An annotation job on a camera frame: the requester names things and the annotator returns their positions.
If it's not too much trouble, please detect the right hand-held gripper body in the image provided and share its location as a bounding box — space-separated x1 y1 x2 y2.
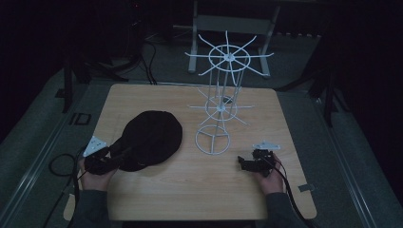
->
251 140 282 178

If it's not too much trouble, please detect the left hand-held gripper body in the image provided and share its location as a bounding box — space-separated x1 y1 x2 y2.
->
82 135 119 176

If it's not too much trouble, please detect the black hat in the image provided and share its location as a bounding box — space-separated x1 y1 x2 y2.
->
117 109 184 173

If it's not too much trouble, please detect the person's right hand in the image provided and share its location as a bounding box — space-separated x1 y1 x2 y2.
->
252 153 285 196

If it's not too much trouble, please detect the person's left hand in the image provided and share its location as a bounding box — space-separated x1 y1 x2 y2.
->
78 158 119 193

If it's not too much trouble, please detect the grey tape piece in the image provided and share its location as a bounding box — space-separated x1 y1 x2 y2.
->
297 183 317 193

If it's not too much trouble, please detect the black tripod stand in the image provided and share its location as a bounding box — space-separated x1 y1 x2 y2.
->
275 37 351 128
55 53 129 114

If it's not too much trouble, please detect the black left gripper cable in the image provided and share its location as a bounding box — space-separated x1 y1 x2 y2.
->
42 145 89 228

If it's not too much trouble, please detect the white wire rack stand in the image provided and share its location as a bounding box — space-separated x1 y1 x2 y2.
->
183 29 276 157

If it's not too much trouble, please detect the black floor cable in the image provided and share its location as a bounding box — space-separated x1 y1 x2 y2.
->
125 18 159 86

